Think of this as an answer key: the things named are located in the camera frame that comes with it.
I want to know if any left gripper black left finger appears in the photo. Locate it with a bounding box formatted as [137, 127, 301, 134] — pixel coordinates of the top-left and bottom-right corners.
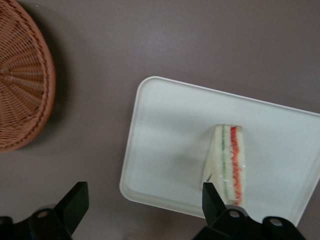
[0, 181, 90, 240]

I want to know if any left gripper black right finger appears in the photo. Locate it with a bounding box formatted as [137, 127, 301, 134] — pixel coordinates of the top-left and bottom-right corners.
[191, 182, 305, 240]

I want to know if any cream rectangular plastic tray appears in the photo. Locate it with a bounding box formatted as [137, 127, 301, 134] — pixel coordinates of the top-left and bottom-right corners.
[119, 75, 320, 227]

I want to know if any triangular sandwich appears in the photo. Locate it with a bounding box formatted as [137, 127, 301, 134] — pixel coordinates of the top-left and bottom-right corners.
[200, 123, 250, 207]

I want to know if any brown round wicker basket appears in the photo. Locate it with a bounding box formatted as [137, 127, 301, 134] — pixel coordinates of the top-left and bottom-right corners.
[0, 0, 57, 152]

